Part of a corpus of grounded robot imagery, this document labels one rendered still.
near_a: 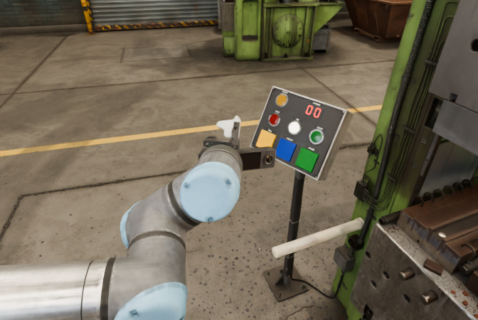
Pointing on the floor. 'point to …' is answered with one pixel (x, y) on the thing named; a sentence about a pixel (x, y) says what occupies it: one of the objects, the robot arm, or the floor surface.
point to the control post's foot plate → (274, 276)
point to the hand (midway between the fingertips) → (237, 144)
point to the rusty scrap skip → (378, 13)
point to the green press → (279, 9)
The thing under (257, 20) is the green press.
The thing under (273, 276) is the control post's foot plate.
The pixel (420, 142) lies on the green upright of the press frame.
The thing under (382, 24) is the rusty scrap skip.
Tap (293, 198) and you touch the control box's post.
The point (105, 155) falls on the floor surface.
